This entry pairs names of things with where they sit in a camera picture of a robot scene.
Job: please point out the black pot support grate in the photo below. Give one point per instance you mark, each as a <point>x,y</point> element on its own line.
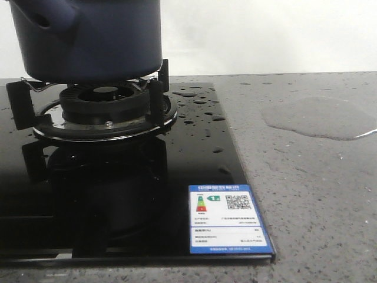
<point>93,105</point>

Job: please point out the dark blue pot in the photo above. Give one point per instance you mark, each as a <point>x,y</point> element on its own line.
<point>88,41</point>

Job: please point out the blue energy label sticker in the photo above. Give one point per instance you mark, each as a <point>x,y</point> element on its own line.
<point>224,219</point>

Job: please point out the black round gas burner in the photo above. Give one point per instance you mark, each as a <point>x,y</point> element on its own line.
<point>63,132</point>

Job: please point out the black glass gas stove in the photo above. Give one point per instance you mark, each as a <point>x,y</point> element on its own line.
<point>114,203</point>

